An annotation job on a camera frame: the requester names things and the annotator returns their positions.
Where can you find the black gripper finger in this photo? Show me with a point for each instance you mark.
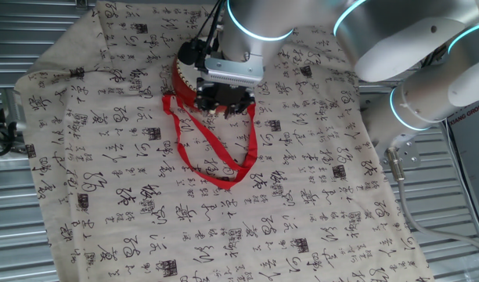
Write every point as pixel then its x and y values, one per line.
pixel 207 107
pixel 237 109

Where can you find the pale grey box device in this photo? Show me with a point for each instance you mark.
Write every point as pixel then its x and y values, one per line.
pixel 14 111

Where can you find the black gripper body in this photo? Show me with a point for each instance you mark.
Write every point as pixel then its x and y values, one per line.
pixel 224 94

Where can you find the red drum with white skin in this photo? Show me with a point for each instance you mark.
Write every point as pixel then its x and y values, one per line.
pixel 182 88

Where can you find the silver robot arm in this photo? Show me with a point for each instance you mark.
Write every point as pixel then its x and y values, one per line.
pixel 361 39

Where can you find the printed poster sign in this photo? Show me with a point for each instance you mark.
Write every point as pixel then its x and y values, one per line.
pixel 470 133

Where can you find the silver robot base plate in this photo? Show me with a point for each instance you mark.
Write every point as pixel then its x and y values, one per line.
pixel 409 154

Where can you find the small metal bracket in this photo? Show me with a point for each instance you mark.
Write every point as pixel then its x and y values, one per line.
pixel 81 3

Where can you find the beige calligraphy print cloth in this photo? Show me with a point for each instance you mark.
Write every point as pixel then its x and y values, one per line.
pixel 145 235

